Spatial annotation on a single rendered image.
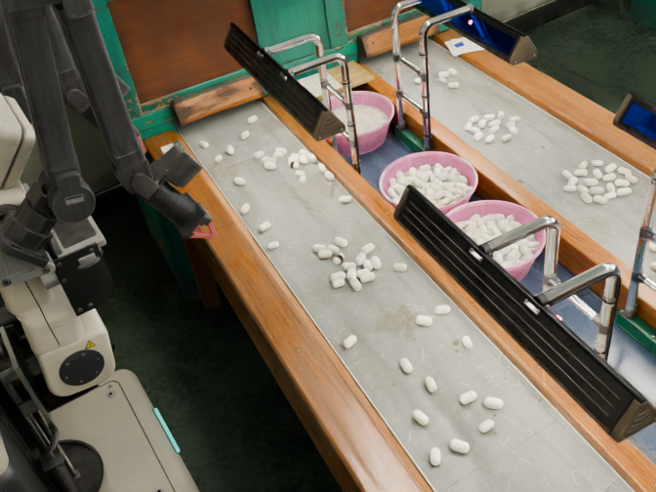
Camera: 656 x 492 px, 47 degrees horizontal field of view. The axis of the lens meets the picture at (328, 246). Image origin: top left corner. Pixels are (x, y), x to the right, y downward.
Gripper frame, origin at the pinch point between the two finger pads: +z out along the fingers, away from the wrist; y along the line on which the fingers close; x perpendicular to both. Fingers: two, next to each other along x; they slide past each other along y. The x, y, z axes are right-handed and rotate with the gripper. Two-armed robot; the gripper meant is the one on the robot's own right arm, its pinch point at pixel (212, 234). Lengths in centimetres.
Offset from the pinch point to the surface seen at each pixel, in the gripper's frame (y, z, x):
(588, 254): -37, 55, -56
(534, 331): -67, 5, -30
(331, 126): 9.6, 11.2, -35.8
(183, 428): 38, 80, 63
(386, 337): -27.0, 34.1, -9.8
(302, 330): -15.7, 25.0, 2.3
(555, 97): 20, 77, -95
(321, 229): 14.7, 38.2, -16.6
